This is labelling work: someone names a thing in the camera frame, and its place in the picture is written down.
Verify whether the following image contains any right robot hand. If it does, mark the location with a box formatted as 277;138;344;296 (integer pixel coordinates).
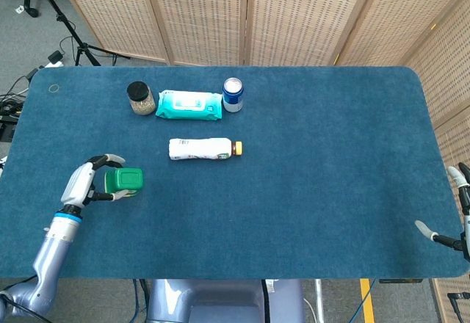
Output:
414;161;470;261

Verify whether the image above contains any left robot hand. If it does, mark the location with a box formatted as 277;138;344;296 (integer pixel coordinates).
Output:
60;153;137;208

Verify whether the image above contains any green jar yellow lid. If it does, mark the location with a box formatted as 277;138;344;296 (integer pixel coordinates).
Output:
104;167;145;195

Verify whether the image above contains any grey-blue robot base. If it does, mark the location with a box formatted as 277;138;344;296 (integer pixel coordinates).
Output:
146;278;306;323

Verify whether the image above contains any blue soda can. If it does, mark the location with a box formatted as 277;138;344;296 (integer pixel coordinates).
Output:
222;77;245;113

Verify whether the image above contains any black table control panel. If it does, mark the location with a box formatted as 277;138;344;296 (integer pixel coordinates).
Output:
379;277;423;285

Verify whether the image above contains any woven screen panel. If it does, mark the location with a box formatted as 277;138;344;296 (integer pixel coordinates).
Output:
141;0;253;67
51;0;172;64
332;0;470;68
244;0;372;68
402;0;470;128
432;113;470;323

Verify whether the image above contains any glass jar black lid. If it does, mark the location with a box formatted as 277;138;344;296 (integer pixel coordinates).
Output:
126;81;156;116

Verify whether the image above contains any yellow floor tape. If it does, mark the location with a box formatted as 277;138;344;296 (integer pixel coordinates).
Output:
359;278;376;323

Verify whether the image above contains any white bottle yellow cap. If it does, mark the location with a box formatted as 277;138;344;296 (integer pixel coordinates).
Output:
168;137;244;162

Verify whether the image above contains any teal wet wipes pack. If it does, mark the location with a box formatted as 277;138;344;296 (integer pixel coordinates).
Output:
155;89;224;120

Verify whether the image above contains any black tripod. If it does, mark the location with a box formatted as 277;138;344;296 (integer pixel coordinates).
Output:
31;0;131;68

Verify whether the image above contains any white metal table leg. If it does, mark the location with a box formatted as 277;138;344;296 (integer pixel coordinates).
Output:
314;278;326;323

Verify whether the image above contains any blue felt table mat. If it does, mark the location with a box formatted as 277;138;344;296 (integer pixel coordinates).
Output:
0;65;470;280

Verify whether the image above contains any black floor cable tangle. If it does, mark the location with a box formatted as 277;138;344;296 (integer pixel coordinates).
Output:
0;68;40;144

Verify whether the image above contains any thin blue cable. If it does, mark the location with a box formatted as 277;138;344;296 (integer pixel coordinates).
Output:
350;278;377;323

